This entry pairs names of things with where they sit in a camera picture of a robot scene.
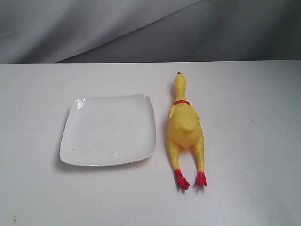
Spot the yellow rubber chicken toy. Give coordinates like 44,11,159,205
167,72,207,190

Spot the white square plate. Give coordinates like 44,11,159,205
59,94,157,167

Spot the grey backdrop cloth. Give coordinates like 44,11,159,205
0,0,301,63

